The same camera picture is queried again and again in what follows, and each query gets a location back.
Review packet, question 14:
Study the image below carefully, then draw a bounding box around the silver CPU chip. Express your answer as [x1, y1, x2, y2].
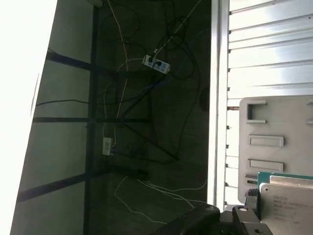
[256, 171, 313, 235]

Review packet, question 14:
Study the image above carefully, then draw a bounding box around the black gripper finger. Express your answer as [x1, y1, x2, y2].
[151, 188, 269, 235]

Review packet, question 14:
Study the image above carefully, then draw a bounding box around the black desk frame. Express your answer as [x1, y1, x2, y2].
[18, 0, 181, 235]

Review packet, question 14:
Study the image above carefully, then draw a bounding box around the grey parts rack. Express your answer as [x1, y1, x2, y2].
[238, 96, 313, 211]

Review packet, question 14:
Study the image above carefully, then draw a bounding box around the yellow floor cable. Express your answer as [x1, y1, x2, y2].
[108, 0, 130, 118]

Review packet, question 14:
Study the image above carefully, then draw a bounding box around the small white adapter box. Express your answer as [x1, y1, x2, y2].
[102, 137, 113, 156]

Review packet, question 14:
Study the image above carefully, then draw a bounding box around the black floor cable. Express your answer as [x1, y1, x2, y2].
[156, 0, 213, 165]

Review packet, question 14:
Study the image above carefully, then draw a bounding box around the white floor cable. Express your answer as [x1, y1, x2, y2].
[114, 175, 209, 224]

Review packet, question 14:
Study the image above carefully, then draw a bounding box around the white power strip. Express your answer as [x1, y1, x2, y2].
[142, 55, 171, 74]

